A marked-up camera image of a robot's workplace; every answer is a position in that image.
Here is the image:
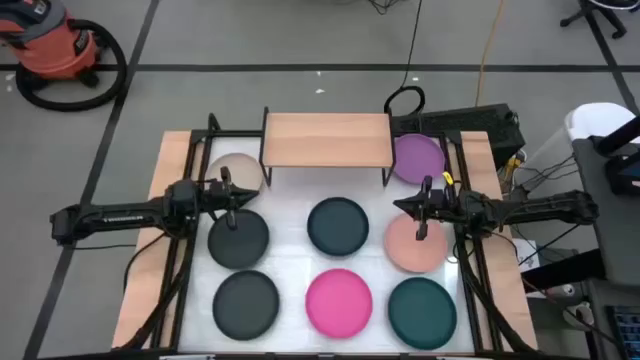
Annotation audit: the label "dark grey plate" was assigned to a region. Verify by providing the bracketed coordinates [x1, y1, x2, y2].
[206, 207, 271, 271]
[211, 269, 281, 342]

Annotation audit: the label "black cable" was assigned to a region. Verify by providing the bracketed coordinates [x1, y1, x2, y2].
[382, 0, 427, 117]

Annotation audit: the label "beige plate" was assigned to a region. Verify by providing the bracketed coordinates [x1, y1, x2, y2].
[206, 152, 265, 194]

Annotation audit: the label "black chair base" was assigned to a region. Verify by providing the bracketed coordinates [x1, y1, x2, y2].
[559, 0, 629, 40]

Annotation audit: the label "white plastic bin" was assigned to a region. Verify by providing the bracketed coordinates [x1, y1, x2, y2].
[519, 102, 640, 222]

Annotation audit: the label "orange shop vacuum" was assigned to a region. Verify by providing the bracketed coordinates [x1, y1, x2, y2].
[0, 0, 101, 89]
[13, 18, 129, 112]

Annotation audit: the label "white paper sheet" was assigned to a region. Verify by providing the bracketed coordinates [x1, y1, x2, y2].
[513, 238, 542, 274]

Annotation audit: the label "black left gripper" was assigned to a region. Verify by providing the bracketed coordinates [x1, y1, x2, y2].
[198, 166, 261, 232]

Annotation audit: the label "black keyboard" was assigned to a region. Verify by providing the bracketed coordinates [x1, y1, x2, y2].
[604, 304, 640, 360]

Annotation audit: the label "peach plate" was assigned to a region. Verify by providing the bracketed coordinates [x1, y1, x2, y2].
[383, 212, 450, 274]

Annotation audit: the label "black computer tower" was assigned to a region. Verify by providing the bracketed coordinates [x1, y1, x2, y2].
[391, 103, 527, 170]

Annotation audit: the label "pink plate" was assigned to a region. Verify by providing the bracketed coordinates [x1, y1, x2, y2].
[304, 268, 374, 340]

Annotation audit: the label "white table mat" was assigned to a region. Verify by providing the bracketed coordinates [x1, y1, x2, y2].
[177, 134, 477, 354]

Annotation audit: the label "grey desk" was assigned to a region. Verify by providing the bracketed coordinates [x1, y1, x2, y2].
[571, 134, 640, 287]

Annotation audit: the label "black metal table frame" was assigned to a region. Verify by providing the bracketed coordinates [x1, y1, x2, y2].
[112, 112, 541, 356]

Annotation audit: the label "dark navy plate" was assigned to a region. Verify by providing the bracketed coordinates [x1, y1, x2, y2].
[306, 196, 371, 258]

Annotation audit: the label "teal green plate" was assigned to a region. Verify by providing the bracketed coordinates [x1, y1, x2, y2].
[387, 276, 458, 351]

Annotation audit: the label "black device on desk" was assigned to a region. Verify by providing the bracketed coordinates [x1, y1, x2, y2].
[603, 152, 640, 197]

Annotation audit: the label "yellow cable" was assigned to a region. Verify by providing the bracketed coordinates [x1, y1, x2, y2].
[473, 0, 504, 108]

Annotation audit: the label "wooden shelf black metal legs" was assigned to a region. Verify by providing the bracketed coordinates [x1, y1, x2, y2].
[258, 105, 397, 189]

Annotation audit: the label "purple plate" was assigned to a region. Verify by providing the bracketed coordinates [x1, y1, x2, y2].
[392, 132, 446, 186]

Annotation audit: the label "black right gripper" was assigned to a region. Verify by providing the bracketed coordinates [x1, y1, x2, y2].
[392, 174, 459, 242]

